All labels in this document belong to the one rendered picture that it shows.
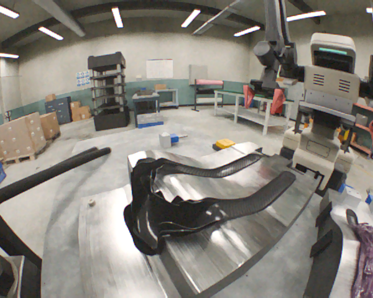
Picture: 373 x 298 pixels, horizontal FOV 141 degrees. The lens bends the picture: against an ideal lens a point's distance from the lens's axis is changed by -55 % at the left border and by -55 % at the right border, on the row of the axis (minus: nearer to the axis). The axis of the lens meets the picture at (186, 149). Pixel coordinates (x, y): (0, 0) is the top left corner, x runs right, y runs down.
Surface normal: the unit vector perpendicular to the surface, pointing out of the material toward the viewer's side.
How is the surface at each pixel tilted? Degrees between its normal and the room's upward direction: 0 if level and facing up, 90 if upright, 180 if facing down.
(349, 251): 8
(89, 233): 0
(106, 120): 90
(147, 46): 90
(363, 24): 90
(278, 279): 0
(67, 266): 0
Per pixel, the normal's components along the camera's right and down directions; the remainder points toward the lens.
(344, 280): -0.19, -0.78
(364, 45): -0.95, 0.13
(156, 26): 0.29, 0.40
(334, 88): -0.79, 0.38
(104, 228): 0.00, -0.90
